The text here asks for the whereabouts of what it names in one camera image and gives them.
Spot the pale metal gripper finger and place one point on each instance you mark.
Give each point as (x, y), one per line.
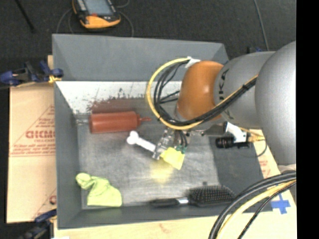
(165, 140)
(157, 154)

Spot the yellow sponge piece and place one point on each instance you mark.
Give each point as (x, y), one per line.
(174, 158)

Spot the grey metal bin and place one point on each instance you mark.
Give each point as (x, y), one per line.
(139, 163)

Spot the white toy bone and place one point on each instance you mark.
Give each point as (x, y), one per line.
(139, 141)

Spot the red-brown squeeze bottle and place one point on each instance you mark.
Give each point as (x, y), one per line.
(112, 122)

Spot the light green cloth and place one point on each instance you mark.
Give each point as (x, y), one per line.
(102, 193)

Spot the black hairbrush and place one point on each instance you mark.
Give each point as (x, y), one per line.
(211, 195)

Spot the brown cardboard board red print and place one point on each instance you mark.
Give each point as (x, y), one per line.
(30, 143)

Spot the black cylinder on white bracket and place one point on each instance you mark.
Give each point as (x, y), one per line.
(229, 142)

